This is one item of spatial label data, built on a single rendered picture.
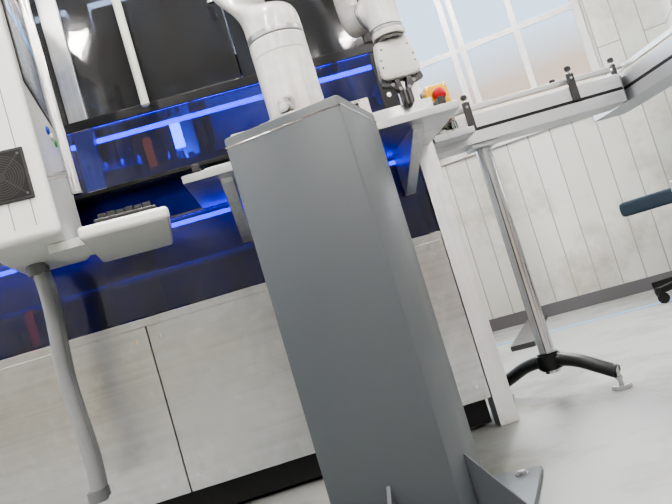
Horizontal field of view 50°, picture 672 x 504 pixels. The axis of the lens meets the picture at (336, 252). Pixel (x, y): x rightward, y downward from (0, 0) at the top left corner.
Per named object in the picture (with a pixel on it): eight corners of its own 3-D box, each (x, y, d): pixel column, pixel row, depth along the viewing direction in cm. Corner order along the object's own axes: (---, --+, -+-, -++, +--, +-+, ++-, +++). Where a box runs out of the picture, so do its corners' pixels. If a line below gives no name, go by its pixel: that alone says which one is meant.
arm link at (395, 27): (401, 31, 187) (404, 42, 187) (368, 39, 186) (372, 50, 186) (406, 17, 179) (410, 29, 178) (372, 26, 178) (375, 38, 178)
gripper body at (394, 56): (405, 37, 186) (418, 78, 186) (367, 47, 186) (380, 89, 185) (410, 26, 179) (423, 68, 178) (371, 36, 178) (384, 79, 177)
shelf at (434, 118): (206, 212, 220) (204, 206, 221) (424, 150, 227) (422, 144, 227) (183, 184, 173) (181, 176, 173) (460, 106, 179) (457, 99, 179)
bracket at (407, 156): (405, 196, 217) (392, 154, 218) (414, 193, 217) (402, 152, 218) (426, 174, 183) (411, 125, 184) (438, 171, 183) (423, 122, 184)
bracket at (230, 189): (243, 243, 212) (231, 200, 213) (253, 240, 213) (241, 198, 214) (234, 229, 179) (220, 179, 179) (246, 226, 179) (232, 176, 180)
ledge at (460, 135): (426, 153, 233) (424, 147, 233) (464, 142, 234) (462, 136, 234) (435, 142, 219) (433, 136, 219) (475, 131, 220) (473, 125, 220)
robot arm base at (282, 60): (327, 101, 139) (300, 11, 140) (242, 135, 145) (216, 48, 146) (357, 115, 157) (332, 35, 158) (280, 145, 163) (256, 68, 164)
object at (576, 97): (429, 155, 228) (414, 108, 229) (420, 165, 243) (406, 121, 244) (630, 98, 234) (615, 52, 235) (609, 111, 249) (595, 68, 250)
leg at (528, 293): (535, 374, 236) (465, 151, 241) (561, 366, 237) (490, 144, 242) (545, 377, 227) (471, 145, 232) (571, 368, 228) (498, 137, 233)
